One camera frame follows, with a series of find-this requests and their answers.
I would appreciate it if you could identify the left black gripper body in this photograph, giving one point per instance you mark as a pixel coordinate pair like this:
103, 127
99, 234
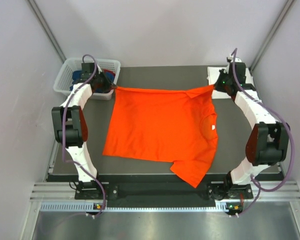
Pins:
102, 83

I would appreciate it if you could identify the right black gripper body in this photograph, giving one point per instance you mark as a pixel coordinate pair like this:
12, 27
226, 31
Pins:
223, 81

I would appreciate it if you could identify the orange t-shirt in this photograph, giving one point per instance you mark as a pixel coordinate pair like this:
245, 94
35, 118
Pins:
172, 126

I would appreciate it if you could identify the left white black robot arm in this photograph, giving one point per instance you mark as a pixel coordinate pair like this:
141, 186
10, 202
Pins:
69, 124

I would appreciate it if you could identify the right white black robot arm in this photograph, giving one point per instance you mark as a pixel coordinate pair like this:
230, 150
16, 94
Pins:
268, 141

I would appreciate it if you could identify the red t-shirt in basket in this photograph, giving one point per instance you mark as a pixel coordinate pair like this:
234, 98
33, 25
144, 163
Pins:
110, 75

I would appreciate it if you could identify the white folded t-shirt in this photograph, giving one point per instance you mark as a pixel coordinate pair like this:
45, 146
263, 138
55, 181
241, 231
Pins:
213, 75

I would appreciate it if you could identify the blue t-shirt in basket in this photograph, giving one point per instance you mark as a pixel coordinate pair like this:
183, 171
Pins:
76, 75

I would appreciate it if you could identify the white plastic basket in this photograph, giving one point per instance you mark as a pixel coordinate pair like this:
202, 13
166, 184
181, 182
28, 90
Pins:
63, 80

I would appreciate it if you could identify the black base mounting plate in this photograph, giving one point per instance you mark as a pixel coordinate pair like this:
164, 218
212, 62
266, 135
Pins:
169, 194

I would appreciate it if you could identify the grey slotted cable duct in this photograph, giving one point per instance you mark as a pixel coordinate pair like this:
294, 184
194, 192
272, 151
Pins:
93, 207

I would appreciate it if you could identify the aluminium frame rail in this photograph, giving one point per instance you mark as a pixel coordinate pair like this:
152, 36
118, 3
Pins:
62, 191

